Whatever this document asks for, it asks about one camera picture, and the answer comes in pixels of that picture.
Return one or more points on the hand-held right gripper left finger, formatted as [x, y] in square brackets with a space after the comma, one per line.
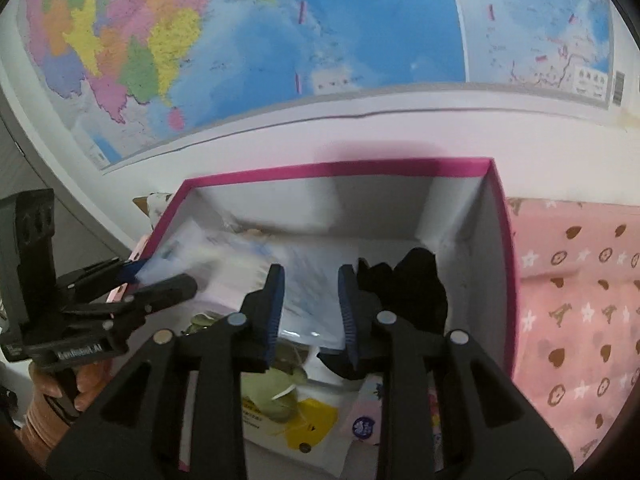
[272, 305]

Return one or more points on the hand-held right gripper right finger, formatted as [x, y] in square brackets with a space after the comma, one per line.
[347, 310]

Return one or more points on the yellow label wet wipes packet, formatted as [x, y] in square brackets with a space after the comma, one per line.
[305, 425]

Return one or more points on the person's left hand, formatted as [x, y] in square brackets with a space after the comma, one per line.
[87, 380]

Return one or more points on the pink cardboard box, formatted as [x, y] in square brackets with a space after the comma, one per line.
[350, 200]

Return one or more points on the white patterned pillow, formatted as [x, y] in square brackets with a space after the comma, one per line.
[157, 207]

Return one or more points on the large white printed packet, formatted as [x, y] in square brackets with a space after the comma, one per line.
[310, 285]

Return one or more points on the colourful wall map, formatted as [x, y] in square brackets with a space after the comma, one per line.
[350, 35]

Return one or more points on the black cloth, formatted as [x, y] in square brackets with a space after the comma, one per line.
[415, 290]

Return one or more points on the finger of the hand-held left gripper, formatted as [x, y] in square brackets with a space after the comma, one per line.
[95, 272]
[165, 287]

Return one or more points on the person's left forearm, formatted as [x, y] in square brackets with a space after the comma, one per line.
[45, 430]

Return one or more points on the pink cartoon print packet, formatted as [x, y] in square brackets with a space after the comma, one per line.
[367, 425]

